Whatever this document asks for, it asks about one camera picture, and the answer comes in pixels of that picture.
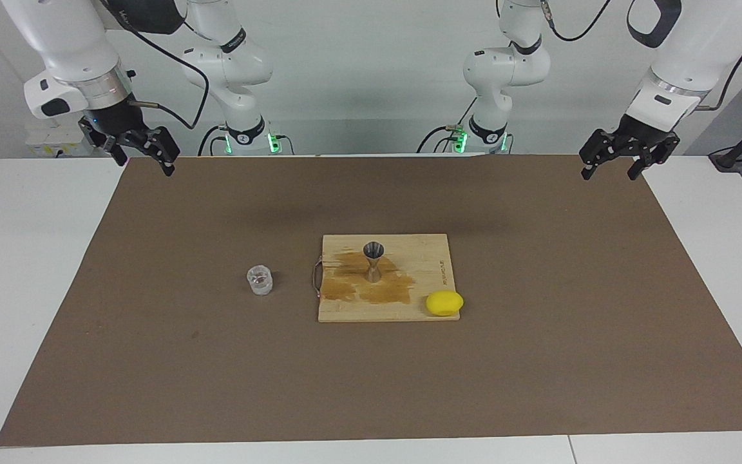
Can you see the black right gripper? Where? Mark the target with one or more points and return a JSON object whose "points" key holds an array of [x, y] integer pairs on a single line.
{"points": [[113, 119]]}

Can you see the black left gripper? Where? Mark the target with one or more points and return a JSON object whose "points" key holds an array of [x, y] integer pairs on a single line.
{"points": [[645, 134]]}

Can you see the clear glass cup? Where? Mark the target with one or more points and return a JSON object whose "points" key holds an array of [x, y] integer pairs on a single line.
{"points": [[259, 281]]}

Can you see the steel cocktail jigger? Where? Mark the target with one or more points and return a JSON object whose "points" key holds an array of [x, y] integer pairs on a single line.
{"points": [[373, 270]]}

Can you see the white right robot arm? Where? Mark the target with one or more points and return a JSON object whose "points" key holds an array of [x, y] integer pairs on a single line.
{"points": [[55, 32]]}

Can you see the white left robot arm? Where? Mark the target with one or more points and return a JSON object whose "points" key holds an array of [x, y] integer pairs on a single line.
{"points": [[706, 45]]}

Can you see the brown table mat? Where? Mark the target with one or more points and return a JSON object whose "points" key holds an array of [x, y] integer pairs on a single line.
{"points": [[216, 361]]}

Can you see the stained wooden cutting board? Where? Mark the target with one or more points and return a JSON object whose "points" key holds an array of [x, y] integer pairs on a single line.
{"points": [[422, 264]]}

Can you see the yellow lemon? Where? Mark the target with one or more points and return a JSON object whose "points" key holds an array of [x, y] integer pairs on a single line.
{"points": [[444, 303]]}

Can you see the white wall power box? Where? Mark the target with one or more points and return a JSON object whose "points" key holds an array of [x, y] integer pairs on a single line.
{"points": [[49, 145]]}

